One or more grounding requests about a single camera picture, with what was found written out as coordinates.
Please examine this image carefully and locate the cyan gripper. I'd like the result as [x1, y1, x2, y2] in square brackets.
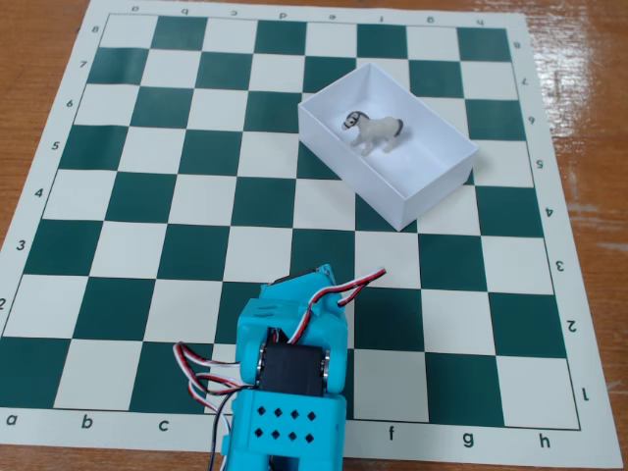
[258, 263, 348, 321]

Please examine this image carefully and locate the grey toy horse figurine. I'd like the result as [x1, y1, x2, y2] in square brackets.
[339, 110, 405, 156]

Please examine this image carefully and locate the white open cardboard box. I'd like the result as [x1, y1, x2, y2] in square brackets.
[297, 62, 480, 232]

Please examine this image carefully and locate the green and white chess mat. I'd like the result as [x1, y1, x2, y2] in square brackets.
[0, 0, 624, 467]

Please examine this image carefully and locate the red white black looped servo cable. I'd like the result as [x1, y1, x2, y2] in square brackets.
[287, 266, 388, 344]

